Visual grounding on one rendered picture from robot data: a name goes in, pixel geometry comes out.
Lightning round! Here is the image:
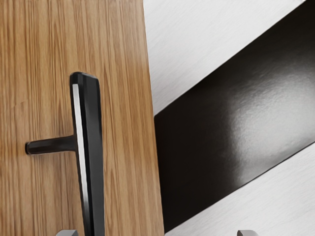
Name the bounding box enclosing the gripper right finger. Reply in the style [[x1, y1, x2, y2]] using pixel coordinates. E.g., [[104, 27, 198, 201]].
[[236, 229, 259, 236]]

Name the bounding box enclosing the wooden cabinet with black handle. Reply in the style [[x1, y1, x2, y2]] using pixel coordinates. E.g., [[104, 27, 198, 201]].
[[0, 0, 165, 236]]

